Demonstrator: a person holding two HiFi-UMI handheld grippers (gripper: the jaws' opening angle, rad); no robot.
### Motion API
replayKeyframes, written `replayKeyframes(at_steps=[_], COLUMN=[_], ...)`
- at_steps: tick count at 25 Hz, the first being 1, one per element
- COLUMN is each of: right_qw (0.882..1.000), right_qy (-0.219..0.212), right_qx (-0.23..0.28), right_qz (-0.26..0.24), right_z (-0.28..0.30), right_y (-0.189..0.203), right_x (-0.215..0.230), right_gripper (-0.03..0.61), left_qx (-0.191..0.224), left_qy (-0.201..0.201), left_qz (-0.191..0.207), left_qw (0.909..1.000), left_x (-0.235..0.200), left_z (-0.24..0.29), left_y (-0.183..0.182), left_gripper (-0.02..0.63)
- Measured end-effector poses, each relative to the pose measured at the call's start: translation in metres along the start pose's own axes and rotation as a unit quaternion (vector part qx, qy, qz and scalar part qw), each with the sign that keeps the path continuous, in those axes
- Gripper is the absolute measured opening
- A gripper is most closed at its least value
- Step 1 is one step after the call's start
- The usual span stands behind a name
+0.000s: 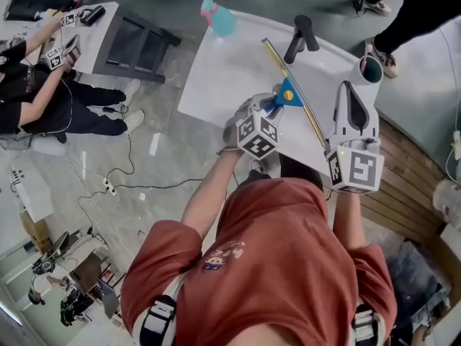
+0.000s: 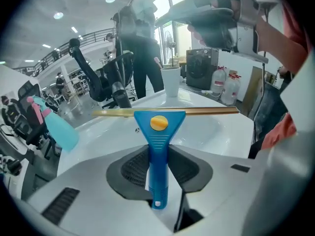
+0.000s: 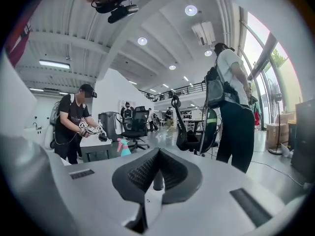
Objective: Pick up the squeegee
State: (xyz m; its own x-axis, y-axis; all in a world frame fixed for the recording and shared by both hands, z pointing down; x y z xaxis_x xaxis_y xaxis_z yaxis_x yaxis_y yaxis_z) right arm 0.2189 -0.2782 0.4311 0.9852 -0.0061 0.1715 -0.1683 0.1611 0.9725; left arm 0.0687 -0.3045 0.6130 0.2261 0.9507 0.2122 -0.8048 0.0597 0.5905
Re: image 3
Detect black cabinet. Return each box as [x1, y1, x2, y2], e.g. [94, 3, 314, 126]
[289, 99, 315, 174]

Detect black head-worn camera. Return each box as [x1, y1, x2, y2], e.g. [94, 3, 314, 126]
[91, 0, 140, 24]

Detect dark grey box unit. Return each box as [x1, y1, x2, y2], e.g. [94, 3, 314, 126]
[97, 111, 125, 143]

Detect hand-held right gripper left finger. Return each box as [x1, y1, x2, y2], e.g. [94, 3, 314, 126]
[50, 148, 162, 236]

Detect rectangular ceiling light panel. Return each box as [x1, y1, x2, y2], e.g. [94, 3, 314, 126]
[38, 59, 71, 70]

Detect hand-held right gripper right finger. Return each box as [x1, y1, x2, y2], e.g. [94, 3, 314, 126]
[159, 148, 310, 236]

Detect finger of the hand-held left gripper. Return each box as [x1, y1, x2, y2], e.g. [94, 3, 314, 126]
[0, 53, 38, 138]

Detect white ceiling air conditioner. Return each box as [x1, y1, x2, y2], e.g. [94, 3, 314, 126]
[191, 21, 217, 46]

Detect white table grey frame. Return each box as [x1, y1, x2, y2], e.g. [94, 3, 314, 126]
[79, 138, 112, 162]

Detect person's red shirt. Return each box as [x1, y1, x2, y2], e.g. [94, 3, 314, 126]
[3, 0, 74, 68]

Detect teal spray bottle pink nozzle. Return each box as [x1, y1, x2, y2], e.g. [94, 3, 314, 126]
[116, 137, 132, 157]

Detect black mezzanine railing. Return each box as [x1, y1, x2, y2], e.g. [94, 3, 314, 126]
[138, 82, 207, 102]

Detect brown cardboard box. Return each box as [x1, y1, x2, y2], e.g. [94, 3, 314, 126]
[265, 122, 289, 150]

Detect black office chair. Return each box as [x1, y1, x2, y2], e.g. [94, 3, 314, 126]
[171, 94, 206, 154]
[121, 105, 151, 153]
[199, 107, 220, 157]

